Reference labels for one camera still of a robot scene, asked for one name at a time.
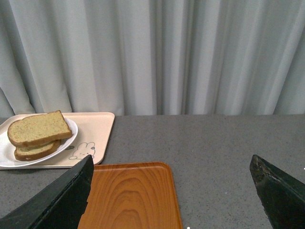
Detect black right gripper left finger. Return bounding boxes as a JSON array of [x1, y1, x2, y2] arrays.
[[0, 155, 94, 229]]

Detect white round plate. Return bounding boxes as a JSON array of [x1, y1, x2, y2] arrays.
[[0, 116, 79, 167]]

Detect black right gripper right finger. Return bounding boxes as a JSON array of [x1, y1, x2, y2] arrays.
[[250, 155, 305, 229]]

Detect grey-white curtain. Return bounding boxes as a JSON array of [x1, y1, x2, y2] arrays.
[[0, 0, 305, 117]]

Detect wooden brown tray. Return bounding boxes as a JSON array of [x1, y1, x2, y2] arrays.
[[78, 162, 183, 229]]

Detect bread slice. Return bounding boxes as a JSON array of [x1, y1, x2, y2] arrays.
[[14, 140, 61, 161], [7, 110, 72, 147]]

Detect beige rabbit tray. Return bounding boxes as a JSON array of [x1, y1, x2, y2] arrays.
[[0, 112, 115, 170]]

